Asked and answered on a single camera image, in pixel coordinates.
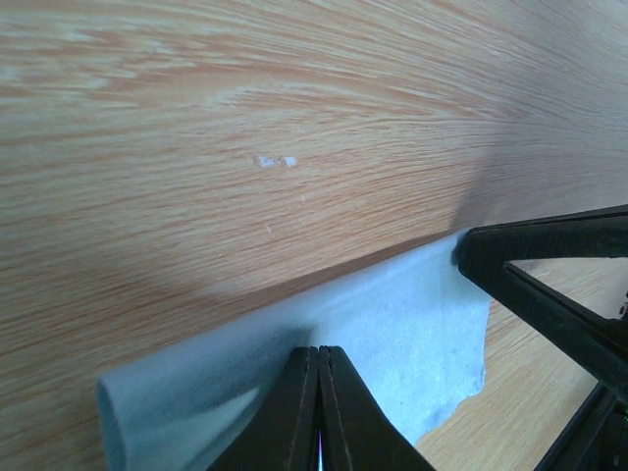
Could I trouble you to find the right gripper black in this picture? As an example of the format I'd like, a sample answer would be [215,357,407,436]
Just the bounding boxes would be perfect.
[458,261,627,470]

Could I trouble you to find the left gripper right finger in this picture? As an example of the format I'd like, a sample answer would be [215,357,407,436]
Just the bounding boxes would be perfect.
[319,346,433,470]

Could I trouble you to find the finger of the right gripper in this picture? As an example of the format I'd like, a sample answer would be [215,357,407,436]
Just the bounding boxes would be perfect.
[451,205,627,267]

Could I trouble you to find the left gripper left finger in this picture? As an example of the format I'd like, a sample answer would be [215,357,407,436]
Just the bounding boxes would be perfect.
[210,347,319,471]

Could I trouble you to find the light blue cleaning cloth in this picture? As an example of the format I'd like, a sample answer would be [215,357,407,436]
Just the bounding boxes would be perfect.
[96,236,491,470]

